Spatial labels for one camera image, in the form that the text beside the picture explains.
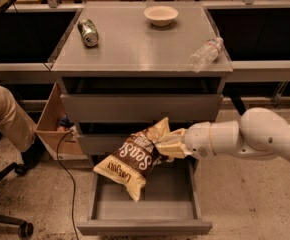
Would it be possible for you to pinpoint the brown and yellow chip bag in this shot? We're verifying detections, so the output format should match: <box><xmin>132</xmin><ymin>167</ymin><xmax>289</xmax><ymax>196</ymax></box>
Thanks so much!
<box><xmin>93</xmin><ymin>117</ymin><xmax>170</xmax><ymax>202</ymax></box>

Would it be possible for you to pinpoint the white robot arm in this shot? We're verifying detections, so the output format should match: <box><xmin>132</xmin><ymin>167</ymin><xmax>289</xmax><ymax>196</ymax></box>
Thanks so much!
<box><xmin>155</xmin><ymin>108</ymin><xmax>290</xmax><ymax>162</ymax></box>

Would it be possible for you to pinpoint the grey open bottom drawer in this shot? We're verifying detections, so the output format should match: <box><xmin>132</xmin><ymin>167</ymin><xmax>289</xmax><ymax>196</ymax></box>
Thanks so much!
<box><xmin>77</xmin><ymin>159</ymin><xmax>212</xmax><ymax>236</ymax></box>

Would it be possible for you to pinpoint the grey middle drawer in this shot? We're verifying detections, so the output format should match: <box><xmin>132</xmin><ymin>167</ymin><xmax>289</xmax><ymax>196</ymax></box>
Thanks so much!
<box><xmin>78</xmin><ymin>122</ymin><xmax>155</xmax><ymax>155</ymax></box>

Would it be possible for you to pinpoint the grey drawer cabinet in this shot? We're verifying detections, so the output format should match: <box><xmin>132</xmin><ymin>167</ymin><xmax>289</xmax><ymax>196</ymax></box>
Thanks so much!
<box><xmin>49</xmin><ymin>1</ymin><xmax>233</xmax><ymax>170</ymax></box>

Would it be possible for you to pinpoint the grey top drawer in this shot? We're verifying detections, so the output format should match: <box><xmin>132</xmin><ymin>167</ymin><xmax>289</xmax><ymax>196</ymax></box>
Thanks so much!
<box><xmin>61</xmin><ymin>77</ymin><xmax>222</xmax><ymax>123</ymax></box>

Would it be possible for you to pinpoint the clear plastic water bottle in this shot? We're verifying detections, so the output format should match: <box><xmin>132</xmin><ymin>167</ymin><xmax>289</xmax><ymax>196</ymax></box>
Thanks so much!
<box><xmin>189</xmin><ymin>37</ymin><xmax>223</xmax><ymax>72</ymax></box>

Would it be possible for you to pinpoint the cardboard box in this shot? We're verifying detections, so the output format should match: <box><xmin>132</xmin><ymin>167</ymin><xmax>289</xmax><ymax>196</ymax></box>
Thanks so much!
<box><xmin>36</xmin><ymin>83</ymin><xmax>87</xmax><ymax>160</ymax></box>

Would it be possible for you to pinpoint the white paper bowl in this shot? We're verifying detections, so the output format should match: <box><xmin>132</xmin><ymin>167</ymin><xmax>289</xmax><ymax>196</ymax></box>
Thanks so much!
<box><xmin>144</xmin><ymin>6</ymin><xmax>178</xmax><ymax>27</ymax></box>

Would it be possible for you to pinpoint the black shoe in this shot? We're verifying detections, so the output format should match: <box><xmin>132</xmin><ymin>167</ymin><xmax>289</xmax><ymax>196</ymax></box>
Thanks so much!
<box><xmin>21</xmin><ymin>137</ymin><xmax>45</xmax><ymax>169</ymax></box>

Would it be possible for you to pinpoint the green soda can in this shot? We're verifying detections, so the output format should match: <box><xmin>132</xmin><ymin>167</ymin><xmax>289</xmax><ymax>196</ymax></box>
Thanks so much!
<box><xmin>77</xmin><ymin>19</ymin><xmax>99</xmax><ymax>47</ymax></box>

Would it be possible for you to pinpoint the person leg in beige trousers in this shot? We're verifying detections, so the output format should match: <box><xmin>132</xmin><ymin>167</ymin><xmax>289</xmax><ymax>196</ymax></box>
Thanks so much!
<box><xmin>0</xmin><ymin>86</ymin><xmax>36</xmax><ymax>152</ymax></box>

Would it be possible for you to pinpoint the black cable on floor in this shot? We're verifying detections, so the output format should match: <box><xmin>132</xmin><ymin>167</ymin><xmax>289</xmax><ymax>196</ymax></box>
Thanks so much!
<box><xmin>55</xmin><ymin>129</ymin><xmax>80</xmax><ymax>240</ymax></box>

